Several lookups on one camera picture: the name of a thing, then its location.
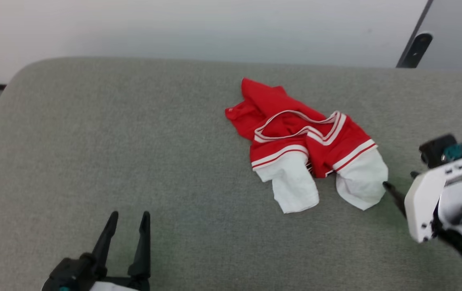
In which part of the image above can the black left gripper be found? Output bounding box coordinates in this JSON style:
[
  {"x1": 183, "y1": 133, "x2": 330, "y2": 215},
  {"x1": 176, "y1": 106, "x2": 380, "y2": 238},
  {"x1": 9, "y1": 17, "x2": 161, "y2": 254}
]
[{"x1": 42, "y1": 211, "x2": 151, "y2": 291}]

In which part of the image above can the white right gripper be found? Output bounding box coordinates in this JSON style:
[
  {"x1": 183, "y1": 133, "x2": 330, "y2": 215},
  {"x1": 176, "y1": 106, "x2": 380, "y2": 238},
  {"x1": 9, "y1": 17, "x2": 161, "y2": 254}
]
[{"x1": 382, "y1": 158, "x2": 462, "y2": 243}]

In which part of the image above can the red and white garment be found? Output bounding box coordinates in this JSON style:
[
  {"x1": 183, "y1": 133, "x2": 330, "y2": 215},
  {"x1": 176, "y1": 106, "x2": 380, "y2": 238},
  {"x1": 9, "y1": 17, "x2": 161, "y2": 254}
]
[{"x1": 225, "y1": 78, "x2": 389, "y2": 214}]

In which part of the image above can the grey door panel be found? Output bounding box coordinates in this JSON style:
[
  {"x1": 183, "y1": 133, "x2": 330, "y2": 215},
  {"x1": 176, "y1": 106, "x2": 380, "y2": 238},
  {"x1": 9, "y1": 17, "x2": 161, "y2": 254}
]
[{"x1": 396, "y1": 0, "x2": 462, "y2": 72}]

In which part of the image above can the black door handle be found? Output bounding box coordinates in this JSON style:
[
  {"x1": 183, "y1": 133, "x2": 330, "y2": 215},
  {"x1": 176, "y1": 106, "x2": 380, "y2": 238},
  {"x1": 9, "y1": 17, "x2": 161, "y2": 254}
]
[{"x1": 401, "y1": 32, "x2": 434, "y2": 68}]

